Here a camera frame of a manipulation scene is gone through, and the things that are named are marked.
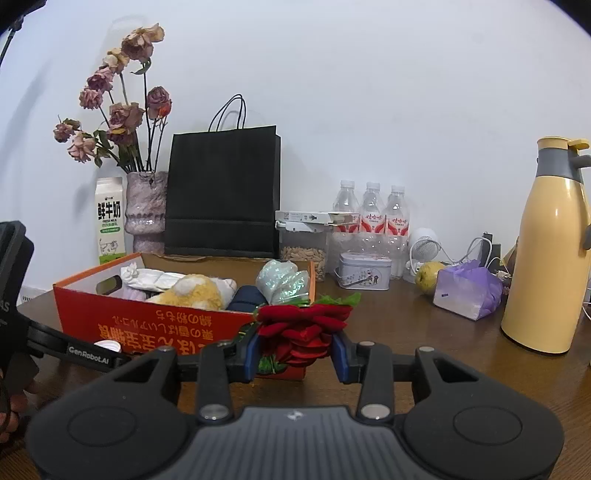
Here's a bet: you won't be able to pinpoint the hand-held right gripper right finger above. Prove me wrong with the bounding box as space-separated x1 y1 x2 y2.
330 333 481 421

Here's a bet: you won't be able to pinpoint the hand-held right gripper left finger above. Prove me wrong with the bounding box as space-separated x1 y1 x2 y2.
111 325 262 423

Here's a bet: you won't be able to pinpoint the red fabric rose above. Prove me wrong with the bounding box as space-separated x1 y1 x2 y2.
254 293 363 374

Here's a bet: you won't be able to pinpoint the navy zip case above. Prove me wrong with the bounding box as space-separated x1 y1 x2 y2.
226 285 269 312

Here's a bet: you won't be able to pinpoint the clear plastic bag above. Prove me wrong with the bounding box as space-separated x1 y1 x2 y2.
256 259 309 306

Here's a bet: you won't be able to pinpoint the yellow plush toy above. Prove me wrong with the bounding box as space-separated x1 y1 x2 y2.
145 274 237 310

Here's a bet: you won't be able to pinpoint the orange cardboard box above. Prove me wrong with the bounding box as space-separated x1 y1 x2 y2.
52 251 317 381

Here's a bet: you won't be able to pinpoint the white cloth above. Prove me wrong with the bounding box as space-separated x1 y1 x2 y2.
121 262 190 292

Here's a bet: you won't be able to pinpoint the person's left hand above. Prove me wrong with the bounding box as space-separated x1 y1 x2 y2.
0 391 31 435

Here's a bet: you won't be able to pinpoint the small printed tin box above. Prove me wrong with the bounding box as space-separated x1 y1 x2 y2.
333 251 393 291

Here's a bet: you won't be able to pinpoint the clear container of seeds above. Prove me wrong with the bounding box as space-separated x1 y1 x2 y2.
278 226 329 282

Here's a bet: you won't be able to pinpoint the white green milk carton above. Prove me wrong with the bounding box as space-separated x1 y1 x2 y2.
95 178 126 265

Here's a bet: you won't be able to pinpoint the green apple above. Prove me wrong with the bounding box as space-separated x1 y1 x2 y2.
414 261 446 295

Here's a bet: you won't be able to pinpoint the small white fan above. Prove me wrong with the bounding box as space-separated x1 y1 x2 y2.
406 227 441 283

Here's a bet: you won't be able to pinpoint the purple tissue pack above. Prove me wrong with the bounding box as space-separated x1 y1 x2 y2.
433 261 503 320

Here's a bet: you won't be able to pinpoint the long white box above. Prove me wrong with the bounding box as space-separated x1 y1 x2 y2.
276 210 361 234

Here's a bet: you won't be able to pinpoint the mottled purple vase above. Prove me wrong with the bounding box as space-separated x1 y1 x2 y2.
124 171 169 254

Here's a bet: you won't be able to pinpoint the clear water bottle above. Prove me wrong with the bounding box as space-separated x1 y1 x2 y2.
332 180 362 278
385 185 411 280
360 182 387 278

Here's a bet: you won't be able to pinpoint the black paper bag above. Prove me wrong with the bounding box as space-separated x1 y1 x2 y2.
164 95 281 259

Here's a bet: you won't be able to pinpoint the black charger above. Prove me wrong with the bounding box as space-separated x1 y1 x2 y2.
480 233 502 268

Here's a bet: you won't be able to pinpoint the colourful snack bag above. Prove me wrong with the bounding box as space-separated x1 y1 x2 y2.
501 237 520 296

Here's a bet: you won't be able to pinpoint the dried pink rose bouquet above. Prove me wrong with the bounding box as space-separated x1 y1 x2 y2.
53 23 174 174

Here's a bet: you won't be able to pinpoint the yellow thermos jug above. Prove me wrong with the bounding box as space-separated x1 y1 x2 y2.
501 136 591 355

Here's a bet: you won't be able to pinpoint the black light stand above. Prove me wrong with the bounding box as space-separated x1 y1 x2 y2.
0 0 47 65

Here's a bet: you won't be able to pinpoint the white cables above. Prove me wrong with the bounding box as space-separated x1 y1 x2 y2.
441 237 491 267

